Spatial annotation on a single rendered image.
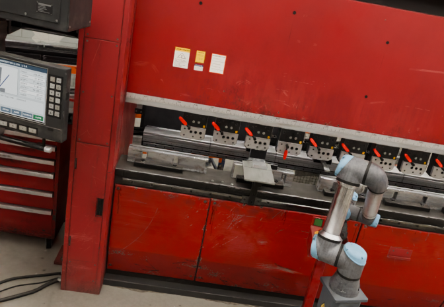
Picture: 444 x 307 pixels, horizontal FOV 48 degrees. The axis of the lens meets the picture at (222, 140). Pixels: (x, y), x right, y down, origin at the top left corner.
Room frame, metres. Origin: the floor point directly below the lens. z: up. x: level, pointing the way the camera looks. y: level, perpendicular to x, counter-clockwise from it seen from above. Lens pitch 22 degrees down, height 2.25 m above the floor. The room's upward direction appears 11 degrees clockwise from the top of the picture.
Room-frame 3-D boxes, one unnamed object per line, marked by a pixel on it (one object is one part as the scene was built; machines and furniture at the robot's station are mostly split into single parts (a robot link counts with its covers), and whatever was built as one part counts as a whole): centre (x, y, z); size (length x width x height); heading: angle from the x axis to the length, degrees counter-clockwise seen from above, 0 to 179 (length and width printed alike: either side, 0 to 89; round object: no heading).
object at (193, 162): (2.87, 0.31, 0.92); 0.50 x 0.06 x 0.10; 94
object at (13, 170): (3.14, 1.29, 0.50); 0.50 x 0.50 x 1.00; 4
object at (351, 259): (2.09, -0.72, 0.94); 0.13 x 0.12 x 0.14; 69
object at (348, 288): (2.09, -0.73, 0.82); 0.15 x 0.15 x 0.10
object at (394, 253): (2.84, -1.27, 0.59); 0.15 x 0.02 x 0.07; 94
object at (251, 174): (2.77, -0.25, 1.00); 0.26 x 0.18 x 0.01; 4
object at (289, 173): (2.92, -0.29, 0.92); 0.39 x 0.06 x 0.10; 94
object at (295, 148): (2.93, -0.41, 1.18); 0.15 x 0.09 x 0.17; 94
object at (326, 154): (2.94, -0.61, 1.18); 0.15 x 0.09 x 0.17; 94
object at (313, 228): (2.56, -0.71, 0.75); 0.20 x 0.16 x 0.18; 88
